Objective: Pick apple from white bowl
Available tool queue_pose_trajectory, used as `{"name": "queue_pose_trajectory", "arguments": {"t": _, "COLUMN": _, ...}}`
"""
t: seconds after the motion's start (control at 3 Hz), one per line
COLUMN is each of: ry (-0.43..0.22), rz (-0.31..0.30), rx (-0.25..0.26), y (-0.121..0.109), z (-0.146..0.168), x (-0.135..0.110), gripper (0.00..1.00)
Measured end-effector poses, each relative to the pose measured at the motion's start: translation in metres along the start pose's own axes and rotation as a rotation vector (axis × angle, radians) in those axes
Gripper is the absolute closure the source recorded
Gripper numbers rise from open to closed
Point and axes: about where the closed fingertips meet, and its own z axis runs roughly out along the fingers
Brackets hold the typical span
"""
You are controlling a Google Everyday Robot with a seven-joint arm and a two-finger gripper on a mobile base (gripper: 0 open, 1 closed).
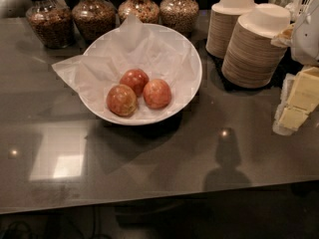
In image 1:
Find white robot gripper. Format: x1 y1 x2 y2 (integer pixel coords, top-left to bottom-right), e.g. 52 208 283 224
271 4 319 135

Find red apple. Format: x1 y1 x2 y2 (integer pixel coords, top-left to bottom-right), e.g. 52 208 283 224
106 84 138 117
143 79 171 109
120 69 150 97

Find white bowl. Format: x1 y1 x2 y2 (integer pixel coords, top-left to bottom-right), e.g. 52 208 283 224
79 23 203 126

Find white stirrer sticks bundle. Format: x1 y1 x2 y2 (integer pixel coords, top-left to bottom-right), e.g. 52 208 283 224
299 0 314 15

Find black tray under bowls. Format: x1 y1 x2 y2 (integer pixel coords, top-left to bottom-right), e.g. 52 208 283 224
207 50 303 93

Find back stack paper bowls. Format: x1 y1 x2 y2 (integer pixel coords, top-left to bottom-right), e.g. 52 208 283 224
206 0 256 59

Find white tissue paper liner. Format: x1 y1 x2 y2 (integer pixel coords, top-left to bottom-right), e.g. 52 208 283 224
51 13 199 121

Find far left cereal jar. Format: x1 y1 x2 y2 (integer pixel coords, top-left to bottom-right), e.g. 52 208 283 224
26 0 75 49

